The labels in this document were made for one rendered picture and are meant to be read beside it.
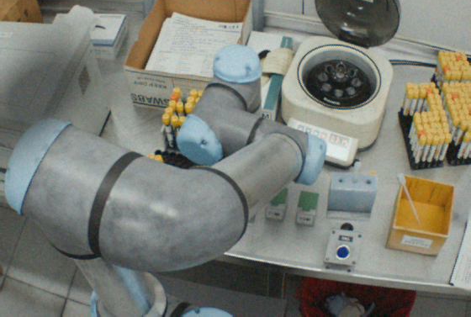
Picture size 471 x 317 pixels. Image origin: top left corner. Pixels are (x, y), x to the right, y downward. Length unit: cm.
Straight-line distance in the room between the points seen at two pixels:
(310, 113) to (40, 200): 88
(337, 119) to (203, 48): 40
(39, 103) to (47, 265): 125
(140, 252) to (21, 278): 186
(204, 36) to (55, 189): 105
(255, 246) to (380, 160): 36
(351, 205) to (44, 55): 73
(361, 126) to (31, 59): 73
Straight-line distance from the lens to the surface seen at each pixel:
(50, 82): 127
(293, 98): 140
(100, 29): 172
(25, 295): 239
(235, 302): 120
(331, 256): 126
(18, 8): 175
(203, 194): 60
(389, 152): 148
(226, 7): 162
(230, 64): 100
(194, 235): 59
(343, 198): 132
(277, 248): 133
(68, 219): 61
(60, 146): 62
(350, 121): 137
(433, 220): 139
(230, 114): 97
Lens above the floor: 207
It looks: 54 degrees down
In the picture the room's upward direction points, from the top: 4 degrees counter-clockwise
